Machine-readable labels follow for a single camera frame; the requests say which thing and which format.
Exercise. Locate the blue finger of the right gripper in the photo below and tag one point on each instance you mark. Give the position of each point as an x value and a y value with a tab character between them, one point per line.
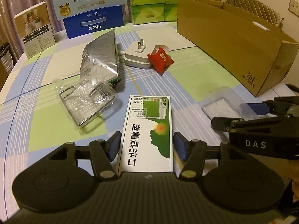
259	108

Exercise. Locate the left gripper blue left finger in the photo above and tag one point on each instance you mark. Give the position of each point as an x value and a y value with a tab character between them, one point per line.
102	153

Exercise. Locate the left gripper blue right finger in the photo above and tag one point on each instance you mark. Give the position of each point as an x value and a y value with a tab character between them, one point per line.
192	153

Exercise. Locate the clear plastic tray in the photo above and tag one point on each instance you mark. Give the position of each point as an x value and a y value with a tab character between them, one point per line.
224	102

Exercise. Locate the green white spray medicine box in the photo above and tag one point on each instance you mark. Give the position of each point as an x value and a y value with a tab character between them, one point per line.
146	143

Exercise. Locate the wire rack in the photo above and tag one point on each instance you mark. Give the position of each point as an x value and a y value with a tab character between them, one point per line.
85	100

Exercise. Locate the silver foil pouch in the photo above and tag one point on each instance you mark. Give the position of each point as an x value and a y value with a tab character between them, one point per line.
100	59

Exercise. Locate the red candy packet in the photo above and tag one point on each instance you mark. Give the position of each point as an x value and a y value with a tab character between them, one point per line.
160	60

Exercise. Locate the white power adapter plug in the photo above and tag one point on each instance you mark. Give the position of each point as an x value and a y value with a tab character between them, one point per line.
136	54

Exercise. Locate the white plastic spoon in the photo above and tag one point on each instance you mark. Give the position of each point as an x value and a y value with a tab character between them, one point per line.
164	47

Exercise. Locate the person's right hand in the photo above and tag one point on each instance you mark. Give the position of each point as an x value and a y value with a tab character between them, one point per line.
294	168

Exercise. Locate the brown cardboard box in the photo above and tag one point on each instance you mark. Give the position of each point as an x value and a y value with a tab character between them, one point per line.
254	51

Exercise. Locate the checkered tablecloth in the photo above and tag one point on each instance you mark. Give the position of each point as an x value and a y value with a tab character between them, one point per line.
33	121

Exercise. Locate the quilted beige chair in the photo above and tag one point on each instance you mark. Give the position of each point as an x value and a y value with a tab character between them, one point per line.
259	9

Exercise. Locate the dark blue milk carton box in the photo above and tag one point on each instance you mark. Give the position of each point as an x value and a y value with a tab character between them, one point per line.
94	20

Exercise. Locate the white beige product box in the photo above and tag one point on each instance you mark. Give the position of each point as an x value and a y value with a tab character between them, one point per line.
34	29

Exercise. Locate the pink curtain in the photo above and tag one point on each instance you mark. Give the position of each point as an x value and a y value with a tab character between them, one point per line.
9	8

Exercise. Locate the white wall data socket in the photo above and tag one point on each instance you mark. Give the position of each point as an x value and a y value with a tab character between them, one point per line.
294	7

